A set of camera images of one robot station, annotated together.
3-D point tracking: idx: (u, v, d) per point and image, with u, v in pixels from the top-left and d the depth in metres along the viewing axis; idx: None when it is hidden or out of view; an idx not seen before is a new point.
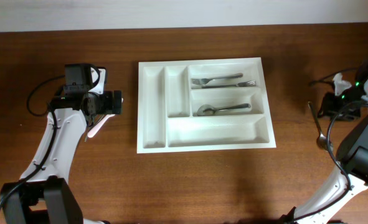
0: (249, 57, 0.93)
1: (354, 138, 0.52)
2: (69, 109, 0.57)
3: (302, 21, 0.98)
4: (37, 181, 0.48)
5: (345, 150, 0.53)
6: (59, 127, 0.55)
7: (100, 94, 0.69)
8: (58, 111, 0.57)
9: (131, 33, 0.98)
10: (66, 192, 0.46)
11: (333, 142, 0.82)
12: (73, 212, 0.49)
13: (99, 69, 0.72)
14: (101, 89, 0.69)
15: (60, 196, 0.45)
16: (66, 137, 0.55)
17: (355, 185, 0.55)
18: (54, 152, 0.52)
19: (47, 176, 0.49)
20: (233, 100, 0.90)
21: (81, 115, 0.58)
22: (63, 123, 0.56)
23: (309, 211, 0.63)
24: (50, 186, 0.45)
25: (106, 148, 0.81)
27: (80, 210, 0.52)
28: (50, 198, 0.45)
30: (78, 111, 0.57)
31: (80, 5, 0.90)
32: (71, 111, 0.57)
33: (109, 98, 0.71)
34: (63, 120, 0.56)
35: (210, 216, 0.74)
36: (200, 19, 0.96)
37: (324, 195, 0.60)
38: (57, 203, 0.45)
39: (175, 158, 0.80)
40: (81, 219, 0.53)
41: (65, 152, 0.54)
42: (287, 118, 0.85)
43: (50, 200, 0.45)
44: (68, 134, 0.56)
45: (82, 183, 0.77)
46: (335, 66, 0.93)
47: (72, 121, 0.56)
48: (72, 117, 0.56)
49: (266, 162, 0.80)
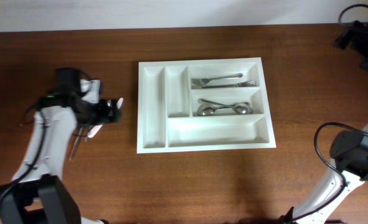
0: (249, 57, 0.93)
1: (344, 149, 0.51)
2: (55, 107, 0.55)
3: (303, 20, 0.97)
4: (30, 181, 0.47)
5: (335, 152, 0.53)
6: (48, 126, 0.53)
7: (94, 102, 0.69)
8: (45, 110, 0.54)
9: (130, 33, 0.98)
10: (62, 190, 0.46)
11: (280, 143, 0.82)
12: (69, 210, 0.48)
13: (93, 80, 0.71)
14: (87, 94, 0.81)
15: (57, 193, 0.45)
16: (57, 135, 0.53)
17: (351, 182, 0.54)
18: (45, 151, 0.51)
19: (40, 175, 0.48)
20: (233, 99, 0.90)
21: (70, 112, 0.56)
22: (52, 121, 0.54)
23: (311, 209, 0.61)
24: (45, 185, 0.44)
25: (105, 148, 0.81)
27: (78, 207, 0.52)
28: (45, 196, 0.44)
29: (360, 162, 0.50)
30: (67, 108, 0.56)
31: (81, 5, 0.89)
32: (60, 108, 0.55)
33: (103, 106, 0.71)
34: (51, 118, 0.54)
35: (210, 216, 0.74)
36: (199, 20, 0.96)
37: (322, 192, 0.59)
38: (53, 203, 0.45)
39: (175, 158, 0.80)
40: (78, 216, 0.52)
41: (56, 150, 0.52)
42: (287, 118, 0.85)
43: (47, 198, 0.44)
44: (57, 131, 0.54)
45: (81, 183, 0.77)
46: (333, 66, 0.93)
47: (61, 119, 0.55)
48: (61, 115, 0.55)
49: (266, 162, 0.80)
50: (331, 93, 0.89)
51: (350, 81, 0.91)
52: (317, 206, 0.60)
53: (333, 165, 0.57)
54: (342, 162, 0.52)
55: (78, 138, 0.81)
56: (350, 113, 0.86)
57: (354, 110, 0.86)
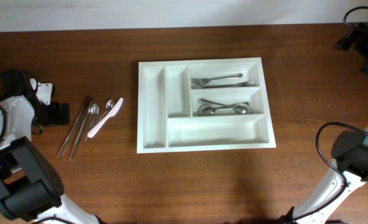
0: (249, 57, 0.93)
1: (347, 149, 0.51)
2: (10, 98, 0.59)
3: (302, 20, 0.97)
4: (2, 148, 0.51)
5: (337, 153, 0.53)
6: (7, 111, 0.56)
7: (47, 104, 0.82)
8: (2, 103, 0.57)
9: (130, 33, 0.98)
10: (34, 151, 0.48)
11: (281, 142, 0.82)
12: (48, 173, 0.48)
13: (47, 83, 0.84)
14: (48, 99, 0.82)
15: (27, 150, 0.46)
16: (19, 116, 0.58)
17: (352, 182, 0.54)
18: (10, 125, 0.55)
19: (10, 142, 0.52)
20: (233, 99, 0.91)
21: (24, 100, 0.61)
22: (10, 107, 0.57)
23: (312, 209, 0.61)
24: (14, 147, 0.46)
25: (105, 148, 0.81)
27: (59, 178, 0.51)
28: (19, 157, 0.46)
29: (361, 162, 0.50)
30: (21, 96, 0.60)
31: (81, 5, 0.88)
32: (14, 98, 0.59)
33: (56, 107, 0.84)
34: (10, 104, 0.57)
35: (210, 216, 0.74)
36: (199, 19, 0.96)
37: (322, 192, 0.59)
38: (27, 160, 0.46)
39: (175, 158, 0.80)
40: (61, 189, 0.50)
41: (18, 125, 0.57)
42: (287, 118, 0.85)
43: (20, 158, 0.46)
44: (18, 116, 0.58)
45: (81, 183, 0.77)
46: (334, 66, 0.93)
47: (18, 104, 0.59)
48: (18, 101, 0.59)
49: (266, 162, 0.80)
50: (331, 93, 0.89)
51: (350, 81, 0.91)
52: (318, 206, 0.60)
53: (335, 165, 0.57)
54: (344, 162, 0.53)
55: (78, 138, 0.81)
56: (350, 113, 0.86)
57: (354, 109, 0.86)
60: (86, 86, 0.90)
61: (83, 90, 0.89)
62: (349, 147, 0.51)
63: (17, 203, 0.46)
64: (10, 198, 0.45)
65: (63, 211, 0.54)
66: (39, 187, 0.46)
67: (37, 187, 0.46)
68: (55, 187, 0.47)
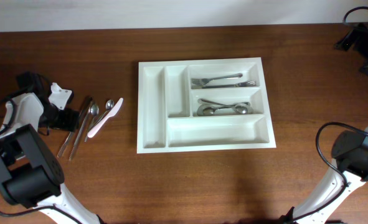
0: (249, 58, 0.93)
1: (347, 149, 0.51)
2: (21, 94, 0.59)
3: (302, 20, 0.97)
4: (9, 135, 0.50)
5: (338, 152, 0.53)
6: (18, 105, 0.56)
7: (60, 108, 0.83)
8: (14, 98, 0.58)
9: (130, 33, 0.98)
10: (38, 138, 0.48)
11: (281, 142, 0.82)
12: (50, 161, 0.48)
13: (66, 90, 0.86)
14: (62, 104, 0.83)
15: (32, 137, 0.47)
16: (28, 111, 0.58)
17: (352, 182, 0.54)
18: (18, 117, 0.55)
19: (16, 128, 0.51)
20: (233, 99, 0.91)
21: (35, 97, 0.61)
22: (20, 102, 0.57)
23: (311, 209, 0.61)
24: (18, 133, 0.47)
25: (105, 148, 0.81)
27: (60, 167, 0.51)
28: (23, 143, 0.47)
29: (361, 162, 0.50)
30: (32, 93, 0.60)
31: (80, 5, 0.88)
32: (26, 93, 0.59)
33: (68, 114, 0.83)
34: (20, 100, 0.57)
35: (210, 216, 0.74)
36: (199, 19, 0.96)
37: (322, 192, 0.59)
38: (30, 145, 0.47)
39: (175, 158, 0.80)
40: (61, 178, 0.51)
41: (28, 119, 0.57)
42: (287, 118, 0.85)
43: (23, 145, 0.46)
44: (27, 111, 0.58)
45: (81, 183, 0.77)
46: (334, 66, 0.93)
47: (28, 100, 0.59)
48: (28, 98, 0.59)
49: (266, 162, 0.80)
50: (330, 93, 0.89)
51: (350, 81, 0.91)
52: (318, 206, 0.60)
53: (335, 165, 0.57)
54: (344, 162, 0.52)
55: (78, 138, 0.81)
56: (349, 113, 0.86)
57: (354, 109, 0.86)
60: (86, 86, 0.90)
61: (83, 90, 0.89)
62: (349, 147, 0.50)
63: (18, 189, 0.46)
64: (12, 183, 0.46)
65: (63, 202, 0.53)
66: (40, 173, 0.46)
67: (38, 173, 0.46)
68: (55, 175, 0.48)
